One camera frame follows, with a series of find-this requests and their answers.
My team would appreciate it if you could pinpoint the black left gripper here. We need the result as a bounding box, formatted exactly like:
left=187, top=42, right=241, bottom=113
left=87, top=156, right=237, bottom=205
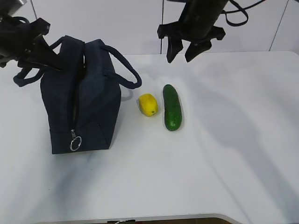
left=0, top=14, right=64, bottom=70

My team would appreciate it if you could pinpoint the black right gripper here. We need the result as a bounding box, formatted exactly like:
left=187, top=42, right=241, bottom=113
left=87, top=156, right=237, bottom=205
left=157, top=0, right=227, bottom=63

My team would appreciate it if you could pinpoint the green cucumber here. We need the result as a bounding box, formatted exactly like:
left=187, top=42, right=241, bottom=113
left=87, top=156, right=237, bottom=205
left=163, top=84, right=183, bottom=131

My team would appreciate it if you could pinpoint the navy blue fabric bag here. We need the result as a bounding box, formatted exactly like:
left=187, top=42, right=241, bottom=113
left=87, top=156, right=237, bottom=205
left=14, top=36, right=142, bottom=154

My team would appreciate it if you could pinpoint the yellow lemon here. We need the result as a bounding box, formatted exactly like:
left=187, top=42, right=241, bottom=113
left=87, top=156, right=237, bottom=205
left=138, top=93, right=158, bottom=117

